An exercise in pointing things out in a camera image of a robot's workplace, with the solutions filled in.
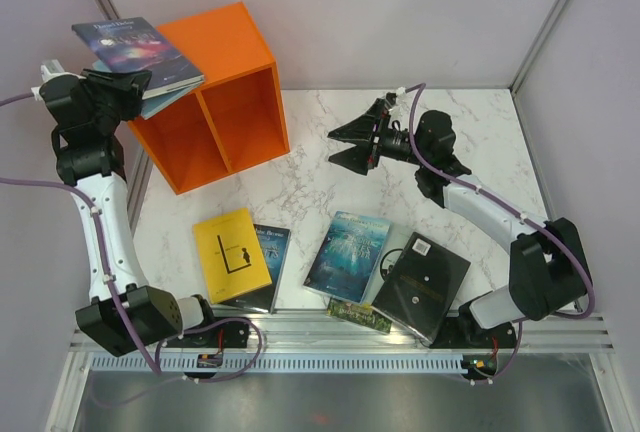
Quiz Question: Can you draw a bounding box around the aluminium rail frame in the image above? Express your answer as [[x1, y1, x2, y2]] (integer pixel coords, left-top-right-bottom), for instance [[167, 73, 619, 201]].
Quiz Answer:
[[44, 151, 640, 432]]

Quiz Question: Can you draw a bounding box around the teal Jules Verne book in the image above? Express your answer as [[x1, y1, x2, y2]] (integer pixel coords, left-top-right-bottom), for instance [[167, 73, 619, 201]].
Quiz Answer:
[[303, 211, 391, 304]]

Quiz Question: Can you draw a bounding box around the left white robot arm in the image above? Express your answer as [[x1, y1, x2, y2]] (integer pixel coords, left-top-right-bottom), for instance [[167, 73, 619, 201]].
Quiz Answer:
[[36, 61, 219, 357]]

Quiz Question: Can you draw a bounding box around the light blue book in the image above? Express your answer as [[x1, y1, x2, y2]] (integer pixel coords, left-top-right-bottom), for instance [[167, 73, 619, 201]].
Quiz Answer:
[[91, 58, 204, 119]]

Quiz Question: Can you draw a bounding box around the orange wooden shelf box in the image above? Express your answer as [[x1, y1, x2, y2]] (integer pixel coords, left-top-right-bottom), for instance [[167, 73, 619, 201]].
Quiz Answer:
[[129, 2, 290, 194]]

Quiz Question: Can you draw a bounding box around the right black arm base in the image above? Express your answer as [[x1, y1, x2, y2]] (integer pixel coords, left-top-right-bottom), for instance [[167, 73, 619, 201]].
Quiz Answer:
[[430, 316, 517, 351]]

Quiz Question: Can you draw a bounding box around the purple galaxy Crusoe book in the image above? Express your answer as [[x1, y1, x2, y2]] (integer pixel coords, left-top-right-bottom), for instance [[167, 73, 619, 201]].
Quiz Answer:
[[71, 17, 204, 99]]

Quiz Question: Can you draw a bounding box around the white slotted cable duct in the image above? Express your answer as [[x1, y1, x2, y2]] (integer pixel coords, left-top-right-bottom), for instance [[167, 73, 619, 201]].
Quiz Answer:
[[89, 355, 464, 374]]

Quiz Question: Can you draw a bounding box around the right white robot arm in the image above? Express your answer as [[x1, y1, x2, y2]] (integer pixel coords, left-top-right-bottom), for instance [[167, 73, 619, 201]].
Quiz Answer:
[[328, 93, 595, 346]]

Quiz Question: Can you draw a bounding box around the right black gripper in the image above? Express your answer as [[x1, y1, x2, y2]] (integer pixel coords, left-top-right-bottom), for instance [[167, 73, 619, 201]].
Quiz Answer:
[[328, 98, 429, 175]]

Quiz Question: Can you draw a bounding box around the black book with barcode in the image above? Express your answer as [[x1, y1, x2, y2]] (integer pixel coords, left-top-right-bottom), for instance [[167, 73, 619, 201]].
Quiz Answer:
[[372, 232, 470, 344]]

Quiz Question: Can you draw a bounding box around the green garden book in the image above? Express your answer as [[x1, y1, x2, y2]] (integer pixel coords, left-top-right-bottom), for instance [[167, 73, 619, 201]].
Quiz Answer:
[[327, 299, 391, 334]]

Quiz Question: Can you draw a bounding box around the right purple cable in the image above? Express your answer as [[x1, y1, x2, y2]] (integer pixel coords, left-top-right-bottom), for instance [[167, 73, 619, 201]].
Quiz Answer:
[[394, 82, 596, 321]]

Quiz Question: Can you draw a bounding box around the yellow book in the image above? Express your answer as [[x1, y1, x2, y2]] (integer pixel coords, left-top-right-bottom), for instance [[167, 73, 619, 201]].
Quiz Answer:
[[192, 208, 272, 304]]

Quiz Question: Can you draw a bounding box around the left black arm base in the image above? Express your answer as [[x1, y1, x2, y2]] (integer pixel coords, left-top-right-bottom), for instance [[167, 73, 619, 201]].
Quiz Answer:
[[165, 317, 250, 351]]

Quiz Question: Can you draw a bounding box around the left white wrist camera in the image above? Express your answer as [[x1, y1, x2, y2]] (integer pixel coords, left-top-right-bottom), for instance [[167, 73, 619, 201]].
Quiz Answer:
[[31, 59, 74, 102]]

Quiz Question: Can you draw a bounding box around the dark Wuthering Heights book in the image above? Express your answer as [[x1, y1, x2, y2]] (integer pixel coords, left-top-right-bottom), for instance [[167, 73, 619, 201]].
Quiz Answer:
[[222, 224, 291, 313]]

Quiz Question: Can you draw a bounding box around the pale Great Gatsby book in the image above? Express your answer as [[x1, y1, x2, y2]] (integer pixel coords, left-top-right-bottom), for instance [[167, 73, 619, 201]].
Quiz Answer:
[[362, 223, 413, 305]]

